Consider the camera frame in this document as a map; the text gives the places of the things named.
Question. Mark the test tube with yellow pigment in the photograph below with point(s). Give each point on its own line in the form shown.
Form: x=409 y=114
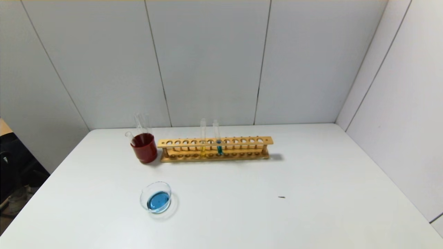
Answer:
x=202 y=150

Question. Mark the wooden test tube rack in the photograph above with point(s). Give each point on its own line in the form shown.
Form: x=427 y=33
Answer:
x=242 y=157

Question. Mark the empty clear test tube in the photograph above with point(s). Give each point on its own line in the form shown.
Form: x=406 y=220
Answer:
x=138 y=123
x=142 y=123

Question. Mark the dark red cup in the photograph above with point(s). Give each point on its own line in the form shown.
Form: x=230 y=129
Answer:
x=145 y=152

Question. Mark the clear glass dish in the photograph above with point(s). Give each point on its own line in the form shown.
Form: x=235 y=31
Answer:
x=159 y=202

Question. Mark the black office chair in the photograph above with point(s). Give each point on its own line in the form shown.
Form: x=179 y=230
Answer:
x=17 y=166

